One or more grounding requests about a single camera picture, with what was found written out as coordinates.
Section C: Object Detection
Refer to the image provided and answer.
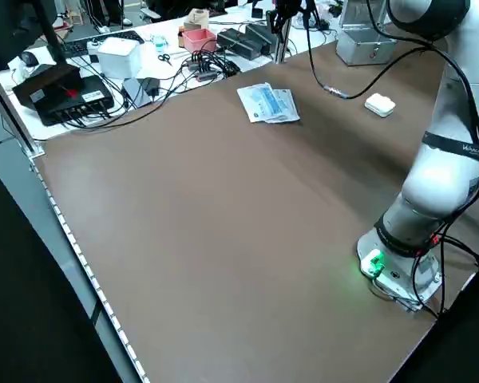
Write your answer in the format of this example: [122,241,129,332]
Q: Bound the small white medicine box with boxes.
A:
[364,93,397,119]

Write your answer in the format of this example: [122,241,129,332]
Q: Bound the pink plastic box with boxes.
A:
[182,28,217,53]

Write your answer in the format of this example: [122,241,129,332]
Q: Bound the white cube box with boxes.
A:
[97,38,141,80]

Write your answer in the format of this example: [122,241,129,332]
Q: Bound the blue printed face mask packet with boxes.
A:
[236,82,283,124]
[263,88,301,125]

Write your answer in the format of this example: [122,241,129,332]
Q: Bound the black usb hub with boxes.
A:
[186,55,240,83]

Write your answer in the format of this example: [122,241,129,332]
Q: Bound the black power adapter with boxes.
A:
[141,77,161,100]

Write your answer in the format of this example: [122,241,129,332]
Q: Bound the grey power adapter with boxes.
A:
[121,78,153,109]

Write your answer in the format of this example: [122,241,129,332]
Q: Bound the black ribbed metal block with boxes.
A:
[245,22,279,56]
[216,30,260,61]

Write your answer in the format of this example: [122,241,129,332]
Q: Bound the silver aluminium first-aid case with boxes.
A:
[335,0,400,67]

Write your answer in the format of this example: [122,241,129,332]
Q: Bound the black keyboard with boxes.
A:
[57,30,145,57]

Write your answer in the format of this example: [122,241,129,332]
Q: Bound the black monitor with stand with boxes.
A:
[0,0,65,71]

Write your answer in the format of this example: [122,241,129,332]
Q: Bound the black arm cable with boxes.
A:
[301,0,479,147]

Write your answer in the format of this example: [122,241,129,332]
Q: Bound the aluminium camera post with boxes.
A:
[274,0,293,65]

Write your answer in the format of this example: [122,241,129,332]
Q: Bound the black network switch box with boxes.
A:
[11,63,115,128]

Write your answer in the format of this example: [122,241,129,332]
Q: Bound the aluminium table frame rail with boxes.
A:
[0,55,151,383]

